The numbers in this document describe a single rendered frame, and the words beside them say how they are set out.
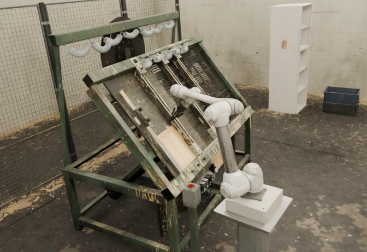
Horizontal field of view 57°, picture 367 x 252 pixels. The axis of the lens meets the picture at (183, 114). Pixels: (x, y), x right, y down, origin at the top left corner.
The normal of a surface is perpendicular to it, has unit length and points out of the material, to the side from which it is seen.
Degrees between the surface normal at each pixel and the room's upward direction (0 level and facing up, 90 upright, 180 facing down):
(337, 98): 90
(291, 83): 90
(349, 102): 90
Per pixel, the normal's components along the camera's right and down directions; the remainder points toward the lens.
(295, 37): -0.59, 0.33
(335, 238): -0.07, -0.93
